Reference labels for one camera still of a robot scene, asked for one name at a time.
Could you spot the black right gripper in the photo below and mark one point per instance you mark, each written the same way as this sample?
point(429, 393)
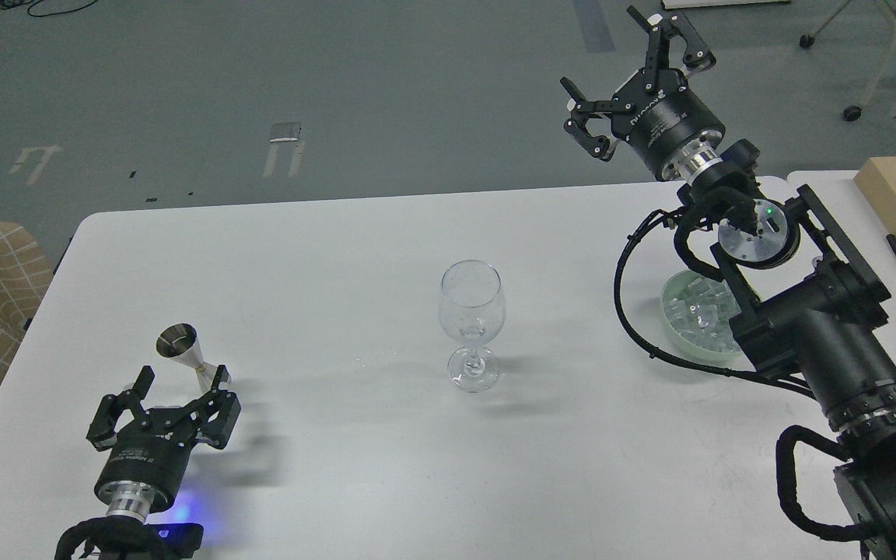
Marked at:
point(666, 124)

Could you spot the office chair with wheels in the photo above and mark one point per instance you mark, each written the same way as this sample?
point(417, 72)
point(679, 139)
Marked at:
point(841, 62)

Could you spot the green bowl of ice cubes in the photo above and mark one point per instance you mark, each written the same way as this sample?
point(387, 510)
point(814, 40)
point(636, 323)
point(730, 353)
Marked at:
point(696, 313)

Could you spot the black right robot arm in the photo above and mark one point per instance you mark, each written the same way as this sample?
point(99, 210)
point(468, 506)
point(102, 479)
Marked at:
point(808, 301)

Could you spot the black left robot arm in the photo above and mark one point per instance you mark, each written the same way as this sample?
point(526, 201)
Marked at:
point(119, 537)

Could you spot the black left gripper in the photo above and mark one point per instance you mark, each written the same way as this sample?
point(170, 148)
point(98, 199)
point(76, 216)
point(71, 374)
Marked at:
point(148, 458)

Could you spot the steel cocktail jigger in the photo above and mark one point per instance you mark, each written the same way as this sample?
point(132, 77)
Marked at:
point(179, 342)

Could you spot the clear wine glass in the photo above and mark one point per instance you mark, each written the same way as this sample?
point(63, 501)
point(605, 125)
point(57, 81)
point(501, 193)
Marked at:
point(472, 311)

